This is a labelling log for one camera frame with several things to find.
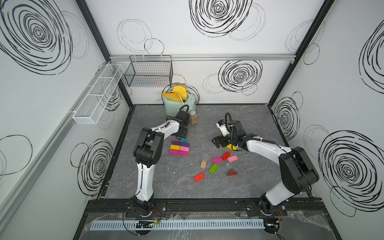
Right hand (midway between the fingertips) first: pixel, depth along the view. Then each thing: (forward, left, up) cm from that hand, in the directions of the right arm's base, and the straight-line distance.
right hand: (219, 137), depth 91 cm
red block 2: (-22, +12, -8) cm, 26 cm away
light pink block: (-4, +22, -7) cm, 23 cm away
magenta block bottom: (-12, +1, -7) cm, 14 cm away
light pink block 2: (-10, -9, -9) cm, 16 cm away
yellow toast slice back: (+30, +25, +12) cm, 40 cm away
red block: (-8, -5, -7) cm, 12 cm away
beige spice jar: (+16, +16, -1) cm, 23 cm away
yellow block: (-3, +28, -8) cm, 29 cm away
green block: (-17, +3, -8) cm, 19 cm away
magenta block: (-7, +28, -6) cm, 29 cm away
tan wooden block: (-14, +9, -8) cm, 19 cm away
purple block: (0, +26, -8) cm, 27 cm away
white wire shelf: (-3, +65, +26) cm, 70 cm away
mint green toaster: (+24, +32, +1) cm, 40 cm away
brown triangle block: (-19, -7, -8) cm, 22 cm away
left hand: (+7, +26, -7) cm, 28 cm away
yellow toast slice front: (+24, +31, +12) cm, 41 cm away
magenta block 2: (-7, +22, -8) cm, 25 cm away
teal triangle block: (0, +22, -4) cm, 23 cm away
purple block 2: (-1, +20, -7) cm, 22 cm away
